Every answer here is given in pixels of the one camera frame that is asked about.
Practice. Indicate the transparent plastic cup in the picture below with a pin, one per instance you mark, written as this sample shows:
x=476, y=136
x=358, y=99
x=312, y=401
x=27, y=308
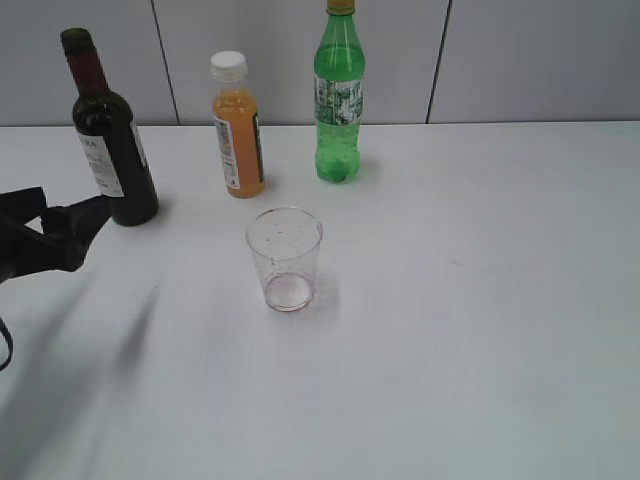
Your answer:
x=285, y=244

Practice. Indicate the orange juice bottle white cap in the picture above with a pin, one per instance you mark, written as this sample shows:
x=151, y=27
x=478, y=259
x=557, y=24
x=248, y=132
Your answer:
x=235, y=116

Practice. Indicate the green soda bottle yellow cap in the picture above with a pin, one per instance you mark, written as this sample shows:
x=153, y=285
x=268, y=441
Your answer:
x=339, y=67

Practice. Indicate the dark red wine bottle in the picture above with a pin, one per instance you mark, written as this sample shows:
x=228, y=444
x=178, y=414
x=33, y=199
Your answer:
x=108, y=135

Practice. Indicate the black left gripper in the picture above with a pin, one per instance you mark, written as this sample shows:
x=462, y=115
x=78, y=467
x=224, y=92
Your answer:
x=68, y=232

